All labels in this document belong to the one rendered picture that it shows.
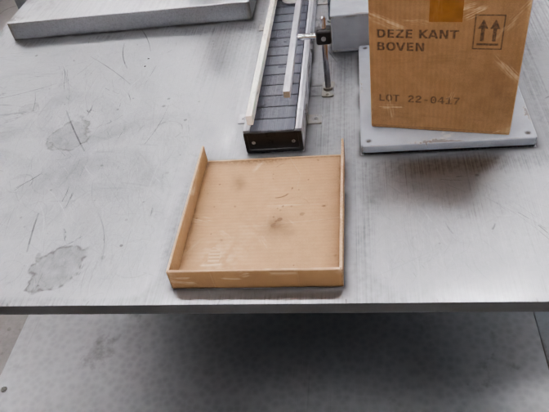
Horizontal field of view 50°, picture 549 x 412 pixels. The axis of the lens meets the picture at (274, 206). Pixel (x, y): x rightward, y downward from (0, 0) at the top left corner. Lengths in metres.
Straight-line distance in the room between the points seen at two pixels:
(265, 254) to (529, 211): 0.42
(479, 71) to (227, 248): 0.50
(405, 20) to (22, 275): 0.74
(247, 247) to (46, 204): 0.41
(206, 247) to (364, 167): 0.31
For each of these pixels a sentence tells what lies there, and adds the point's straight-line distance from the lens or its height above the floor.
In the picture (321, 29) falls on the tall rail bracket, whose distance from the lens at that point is 1.18.
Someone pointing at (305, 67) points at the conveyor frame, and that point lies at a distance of 1.25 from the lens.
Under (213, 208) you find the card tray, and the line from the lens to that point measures 1.01.
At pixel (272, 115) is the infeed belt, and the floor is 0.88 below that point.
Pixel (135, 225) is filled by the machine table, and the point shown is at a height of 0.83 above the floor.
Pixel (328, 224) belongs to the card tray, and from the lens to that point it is 0.95.
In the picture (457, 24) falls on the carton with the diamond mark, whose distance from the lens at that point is 0.99.
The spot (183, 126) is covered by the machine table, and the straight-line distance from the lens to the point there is 1.23.
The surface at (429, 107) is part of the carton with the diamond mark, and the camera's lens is 1.07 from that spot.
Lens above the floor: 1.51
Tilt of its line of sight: 43 degrees down
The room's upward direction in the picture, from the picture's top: 11 degrees counter-clockwise
